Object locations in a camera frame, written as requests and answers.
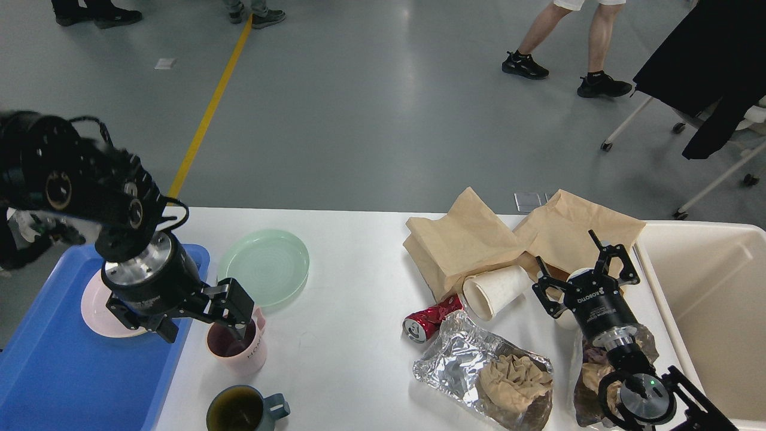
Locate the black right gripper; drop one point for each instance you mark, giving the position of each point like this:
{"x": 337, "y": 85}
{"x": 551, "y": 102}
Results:
{"x": 595, "y": 300}

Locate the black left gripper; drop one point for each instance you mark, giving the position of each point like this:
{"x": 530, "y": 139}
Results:
{"x": 164, "y": 278}

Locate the pink mug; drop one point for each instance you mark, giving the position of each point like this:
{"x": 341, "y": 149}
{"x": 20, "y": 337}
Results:
{"x": 242, "y": 357}

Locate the green plate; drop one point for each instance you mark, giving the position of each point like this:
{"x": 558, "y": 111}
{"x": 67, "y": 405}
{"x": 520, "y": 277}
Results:
{"x": 271, "y": 265}

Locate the dark teal mug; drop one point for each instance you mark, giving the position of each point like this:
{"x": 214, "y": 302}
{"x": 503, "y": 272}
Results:
{"x": 243, "y": 407}

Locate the foil bag under right arm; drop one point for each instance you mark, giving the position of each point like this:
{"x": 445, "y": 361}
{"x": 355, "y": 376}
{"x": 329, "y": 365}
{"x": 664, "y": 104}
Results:
{"x": 589, "y": 366}

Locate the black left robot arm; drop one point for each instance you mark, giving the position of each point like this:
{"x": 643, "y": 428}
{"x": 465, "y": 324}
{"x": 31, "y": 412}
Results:
{"x": 47, "y": 166}

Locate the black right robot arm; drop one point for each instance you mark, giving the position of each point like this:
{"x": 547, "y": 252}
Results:
{"x": 633, "y": 396}

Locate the white paper cup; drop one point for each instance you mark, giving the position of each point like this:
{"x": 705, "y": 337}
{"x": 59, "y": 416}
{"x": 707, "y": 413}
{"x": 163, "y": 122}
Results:
{"x": 567, "y": 319}
{"x": 489, "y": 292}

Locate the right brown paper bag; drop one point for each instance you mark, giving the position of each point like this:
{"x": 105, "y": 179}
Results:
{"x": 559, "y": 231}

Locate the brown paper bag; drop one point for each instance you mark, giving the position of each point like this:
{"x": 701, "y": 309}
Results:
{"x": 470, "y": 239}
{"x": 559, "y": 231}

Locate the pink plate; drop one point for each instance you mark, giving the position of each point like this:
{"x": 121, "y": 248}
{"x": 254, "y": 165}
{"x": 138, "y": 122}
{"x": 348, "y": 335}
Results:
{"x": 99, "y": 318}

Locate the beige plastic bin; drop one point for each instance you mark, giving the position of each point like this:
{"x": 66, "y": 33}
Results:
{"x": 709, "y": 279}

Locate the foil wrapper with napkin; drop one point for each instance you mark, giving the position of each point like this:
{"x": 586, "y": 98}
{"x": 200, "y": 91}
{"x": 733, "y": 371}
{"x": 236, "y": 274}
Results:
{"x": 487, "y": 374}

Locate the left brown paper bag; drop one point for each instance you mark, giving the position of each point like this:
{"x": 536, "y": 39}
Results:
{"x": 470, "y": 239}

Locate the blue plastic tray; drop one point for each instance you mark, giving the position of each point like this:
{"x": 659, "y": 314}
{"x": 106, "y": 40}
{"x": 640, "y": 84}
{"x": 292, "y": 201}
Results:
{"x": 57, "y": 374}

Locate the crushed red soda can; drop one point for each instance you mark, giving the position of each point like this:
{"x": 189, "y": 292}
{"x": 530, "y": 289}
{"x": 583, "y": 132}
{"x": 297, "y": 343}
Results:
{"x": 420, "y": 326}

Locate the black jacket on chair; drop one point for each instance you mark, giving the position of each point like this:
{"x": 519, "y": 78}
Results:
{"x": 716, "y": 56}

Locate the person in dark shoes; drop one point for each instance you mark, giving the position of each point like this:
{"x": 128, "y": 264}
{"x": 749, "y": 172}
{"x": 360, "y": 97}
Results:
{"x": 102, "y": 13}

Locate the person in grey sneakers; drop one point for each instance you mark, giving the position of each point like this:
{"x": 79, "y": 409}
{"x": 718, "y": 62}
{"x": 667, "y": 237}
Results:
{"x": 262, "y": 16}

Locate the white rolling chair frame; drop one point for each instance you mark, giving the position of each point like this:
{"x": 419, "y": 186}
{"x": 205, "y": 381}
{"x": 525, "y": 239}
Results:
{"x": 645, "y": 175}

